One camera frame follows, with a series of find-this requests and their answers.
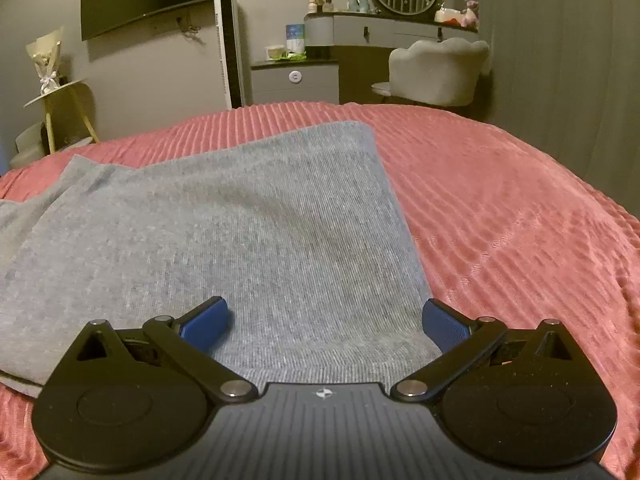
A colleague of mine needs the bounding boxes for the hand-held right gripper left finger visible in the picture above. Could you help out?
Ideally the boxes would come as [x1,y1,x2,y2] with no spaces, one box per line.
[70,296,253,403]

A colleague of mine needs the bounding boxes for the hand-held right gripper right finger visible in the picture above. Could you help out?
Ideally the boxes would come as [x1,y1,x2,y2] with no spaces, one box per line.
[390,299,576,401]

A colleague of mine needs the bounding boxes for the grey pants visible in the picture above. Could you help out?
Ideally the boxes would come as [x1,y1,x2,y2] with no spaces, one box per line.
[0,120,443,396]

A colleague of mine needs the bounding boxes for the pink ribbed blanket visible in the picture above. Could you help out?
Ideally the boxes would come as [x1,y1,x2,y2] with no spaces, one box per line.
[0,101,640,480]

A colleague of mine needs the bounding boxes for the grey round ottoman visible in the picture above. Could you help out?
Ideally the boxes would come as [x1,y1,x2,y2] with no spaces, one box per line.
[9,122,51,170]

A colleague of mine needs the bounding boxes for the grey drawer cabinet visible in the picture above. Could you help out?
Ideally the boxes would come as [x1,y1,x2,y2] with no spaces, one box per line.
[250,57,341,107]

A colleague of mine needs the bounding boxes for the grey upholstered chair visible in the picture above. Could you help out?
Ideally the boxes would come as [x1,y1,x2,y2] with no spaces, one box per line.
[371,37,491,108]

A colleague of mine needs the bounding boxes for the gold-legged side table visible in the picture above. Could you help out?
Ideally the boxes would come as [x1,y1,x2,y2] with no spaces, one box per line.
[22,77,101,156]

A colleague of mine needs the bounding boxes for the grey curtain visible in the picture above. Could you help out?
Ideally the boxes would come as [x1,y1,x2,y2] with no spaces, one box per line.
[452,0,640,201]

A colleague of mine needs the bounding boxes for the white canister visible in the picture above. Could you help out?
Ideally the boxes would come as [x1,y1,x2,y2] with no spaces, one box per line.
[286,23,307,55]

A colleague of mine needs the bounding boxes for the wrapped flower bouquet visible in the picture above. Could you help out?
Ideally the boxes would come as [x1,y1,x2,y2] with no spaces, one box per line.
[25,25,68,96]

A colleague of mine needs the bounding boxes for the grey vanity desk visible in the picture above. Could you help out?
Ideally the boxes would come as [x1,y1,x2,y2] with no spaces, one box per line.
[304,10,481,106]

